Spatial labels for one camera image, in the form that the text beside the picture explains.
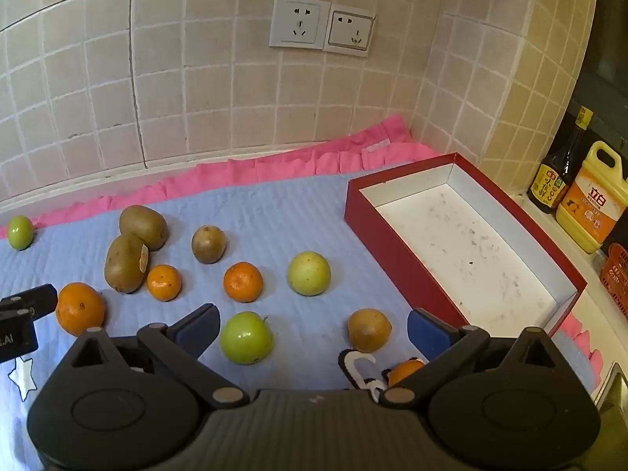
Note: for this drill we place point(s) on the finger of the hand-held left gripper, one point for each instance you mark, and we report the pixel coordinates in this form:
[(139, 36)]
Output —
[(32, 299)]

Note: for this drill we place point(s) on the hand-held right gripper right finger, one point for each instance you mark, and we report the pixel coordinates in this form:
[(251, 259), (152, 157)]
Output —
[(428, 336)]

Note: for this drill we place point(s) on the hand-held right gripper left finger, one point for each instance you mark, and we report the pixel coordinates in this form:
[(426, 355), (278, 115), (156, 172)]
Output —
[(201, 334)]

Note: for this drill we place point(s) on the small tangerine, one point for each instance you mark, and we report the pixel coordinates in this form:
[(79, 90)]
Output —
[(243, 281), (164, 282), (403, 372)]

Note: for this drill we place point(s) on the bright green apple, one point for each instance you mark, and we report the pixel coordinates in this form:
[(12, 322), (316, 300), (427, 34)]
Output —
[(245, 337)]

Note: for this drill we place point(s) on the large orange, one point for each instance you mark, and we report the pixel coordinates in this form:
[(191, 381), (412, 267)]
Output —
[(80, 308)]

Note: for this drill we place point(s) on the brown-spotted orange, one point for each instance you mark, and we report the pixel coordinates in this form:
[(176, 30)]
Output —
[(369, 329)]

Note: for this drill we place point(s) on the red cardboard box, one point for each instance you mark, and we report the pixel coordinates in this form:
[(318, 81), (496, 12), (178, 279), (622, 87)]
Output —
[(456, 245)]

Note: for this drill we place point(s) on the pale yellow-green apple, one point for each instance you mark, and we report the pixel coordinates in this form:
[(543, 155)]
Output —
[(309, 273)]

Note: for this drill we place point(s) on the small green fruit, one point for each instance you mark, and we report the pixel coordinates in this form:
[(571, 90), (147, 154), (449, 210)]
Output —
[(19, 232)]

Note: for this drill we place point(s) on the small round brown kiwi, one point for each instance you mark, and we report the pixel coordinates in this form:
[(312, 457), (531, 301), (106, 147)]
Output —
[(208, 244)]

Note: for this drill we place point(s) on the brown kiwi with sticker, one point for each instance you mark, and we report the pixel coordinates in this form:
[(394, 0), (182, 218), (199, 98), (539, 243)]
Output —
[(122, 265)]

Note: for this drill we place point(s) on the metal sink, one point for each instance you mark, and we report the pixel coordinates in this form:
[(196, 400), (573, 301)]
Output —
[(614, 387)]

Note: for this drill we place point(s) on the orange plastic basket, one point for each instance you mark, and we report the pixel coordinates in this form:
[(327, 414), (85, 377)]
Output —
[(617, 279)]

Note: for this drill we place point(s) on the dark soy sauce bottle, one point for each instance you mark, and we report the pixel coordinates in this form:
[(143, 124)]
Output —
[(557, 176)]

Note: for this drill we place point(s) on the yellow detergent jug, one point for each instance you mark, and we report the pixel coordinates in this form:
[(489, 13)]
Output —
[(588, 206)]

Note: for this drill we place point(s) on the dark window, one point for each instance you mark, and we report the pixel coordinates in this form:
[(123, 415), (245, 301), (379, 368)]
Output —
[(608, 59)]

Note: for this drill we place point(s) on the white wall socket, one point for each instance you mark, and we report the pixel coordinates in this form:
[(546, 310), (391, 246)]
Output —
[(299, 22), (351, 32)]

